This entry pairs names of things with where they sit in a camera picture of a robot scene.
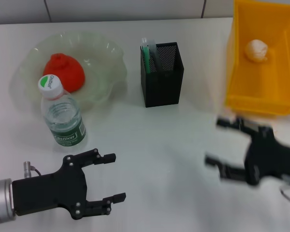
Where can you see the clear green-label water bottle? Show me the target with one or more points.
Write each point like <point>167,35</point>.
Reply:
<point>62,116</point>

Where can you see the green pen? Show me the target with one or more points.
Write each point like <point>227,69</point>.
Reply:
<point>145,56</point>

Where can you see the white paper ball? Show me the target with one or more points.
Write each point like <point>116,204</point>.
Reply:
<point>255,50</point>

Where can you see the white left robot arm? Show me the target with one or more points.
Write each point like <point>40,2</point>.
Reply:
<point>0,200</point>

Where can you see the gray marker pen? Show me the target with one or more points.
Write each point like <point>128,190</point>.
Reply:
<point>155,54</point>

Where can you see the translucent green fruit plate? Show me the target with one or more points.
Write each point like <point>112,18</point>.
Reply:
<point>101,62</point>

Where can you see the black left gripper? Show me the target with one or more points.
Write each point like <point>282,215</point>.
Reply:
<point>50,193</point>

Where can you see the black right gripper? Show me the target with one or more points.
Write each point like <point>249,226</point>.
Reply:
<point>268,157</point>

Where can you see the black mesh pen holder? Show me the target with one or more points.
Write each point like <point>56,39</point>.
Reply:
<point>162,89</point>

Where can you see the red object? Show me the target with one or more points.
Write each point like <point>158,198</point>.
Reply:
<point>67,70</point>

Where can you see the yellow plastic bin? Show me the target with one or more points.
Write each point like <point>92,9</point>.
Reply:
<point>256,79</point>

